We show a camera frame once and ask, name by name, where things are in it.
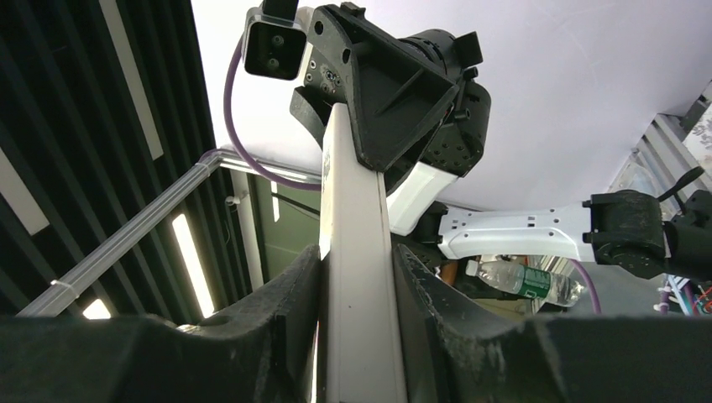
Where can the plastic water bottle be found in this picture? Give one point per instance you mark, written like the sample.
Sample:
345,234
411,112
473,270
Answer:
522,280

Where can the aluminium frame post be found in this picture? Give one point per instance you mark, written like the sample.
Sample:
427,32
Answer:
64,291

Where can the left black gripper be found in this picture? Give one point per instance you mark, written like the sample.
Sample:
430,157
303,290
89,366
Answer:
410,100

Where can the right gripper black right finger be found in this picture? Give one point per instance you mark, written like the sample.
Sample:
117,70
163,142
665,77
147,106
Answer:
456,351

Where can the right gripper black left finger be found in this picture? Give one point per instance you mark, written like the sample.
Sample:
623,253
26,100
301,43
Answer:
259,349

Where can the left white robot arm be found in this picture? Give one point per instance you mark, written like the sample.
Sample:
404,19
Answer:
624,228

